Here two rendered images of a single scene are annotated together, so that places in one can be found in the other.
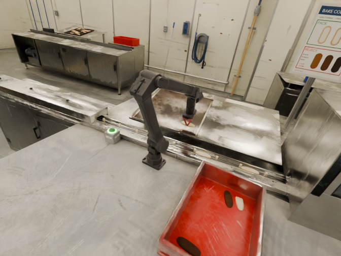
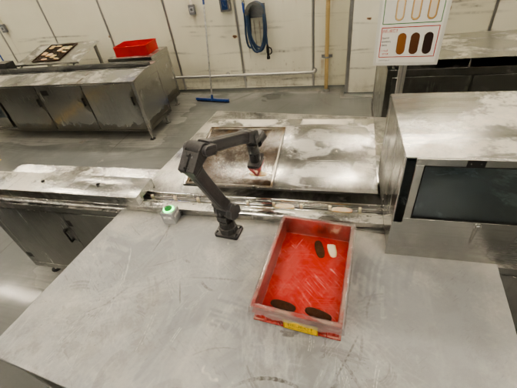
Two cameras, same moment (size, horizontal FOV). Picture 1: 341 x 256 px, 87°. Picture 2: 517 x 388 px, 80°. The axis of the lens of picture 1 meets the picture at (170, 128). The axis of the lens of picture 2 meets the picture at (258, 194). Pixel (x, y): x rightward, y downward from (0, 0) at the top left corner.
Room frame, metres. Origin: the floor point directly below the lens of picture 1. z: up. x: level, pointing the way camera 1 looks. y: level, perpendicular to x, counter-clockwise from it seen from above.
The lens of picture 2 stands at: (-0.29, -0.09, 1.89)
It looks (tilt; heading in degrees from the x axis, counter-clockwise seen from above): 39 degrees down; 359
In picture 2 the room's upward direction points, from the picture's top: 9 degrees counter-clockwise
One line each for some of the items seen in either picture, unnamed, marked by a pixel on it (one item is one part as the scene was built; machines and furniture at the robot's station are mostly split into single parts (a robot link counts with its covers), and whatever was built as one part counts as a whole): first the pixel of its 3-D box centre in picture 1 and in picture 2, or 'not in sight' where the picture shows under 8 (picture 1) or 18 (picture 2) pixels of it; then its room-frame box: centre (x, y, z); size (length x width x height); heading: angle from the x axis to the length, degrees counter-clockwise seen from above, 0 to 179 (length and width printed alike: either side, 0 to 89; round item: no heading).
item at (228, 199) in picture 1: (228, 198); (319, 248); (0.58, -0.33, 0.83); 0.10 x 0.04 x 0.01; 175
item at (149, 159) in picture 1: (154, 157); (228, 225); (0.78, 0.07, 0.86); 0.12 x 0.09 x 0.08; 65
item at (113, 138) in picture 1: (112, 137); (171, 216); (0.94, 0.37, 0.84); 0.08 x 0.08 x 0.11; 71
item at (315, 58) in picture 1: (330, 44); (411, 19); (1.40, -1.01, 1.50); 0.33 x 0.01 x 0.45; 66
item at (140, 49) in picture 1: (127, 62); (148, 82); (4.61, 1.28, 0.44); 0.70 x 0.55 x 0.87; 71
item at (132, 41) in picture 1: (126, 40); (136, 48); (4.61, 1.28, 0.93); 0.51 x 0.36 x 0.13; 75
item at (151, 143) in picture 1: (157, 144); (226, 211); (0.80, 0.06, 0.94); 0.09 x 0.05 x 0.10; 145
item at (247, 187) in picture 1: (218, 215); (308, 268); (0.45, -0.24, 0.87); 0.49 x 0.34 x 0.10; 156
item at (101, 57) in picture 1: (82, 54); (74, 89); (4.55, 2.36, 0.51); 3.00 x 1.26 x 1.03; 71
